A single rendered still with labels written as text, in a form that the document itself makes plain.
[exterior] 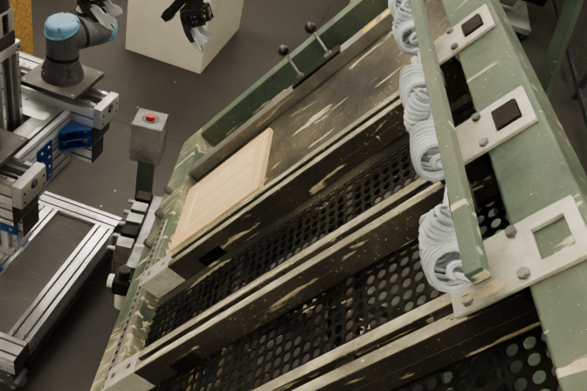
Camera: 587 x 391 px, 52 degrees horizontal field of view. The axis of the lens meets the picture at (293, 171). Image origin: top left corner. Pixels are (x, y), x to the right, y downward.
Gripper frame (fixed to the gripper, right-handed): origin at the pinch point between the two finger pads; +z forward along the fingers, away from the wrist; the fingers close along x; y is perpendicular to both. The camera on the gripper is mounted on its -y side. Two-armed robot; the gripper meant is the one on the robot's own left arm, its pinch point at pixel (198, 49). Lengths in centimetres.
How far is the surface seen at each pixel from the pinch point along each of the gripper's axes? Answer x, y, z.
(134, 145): 4, -44, 36
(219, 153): -6.8, -2.2, 36.4
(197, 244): -62, 15, 33
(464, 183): -114, 92, -19
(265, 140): -18.4, 22.5, 26.6
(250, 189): -40, 24, 30
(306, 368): -113, 64, 17
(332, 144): -53, 56, 10
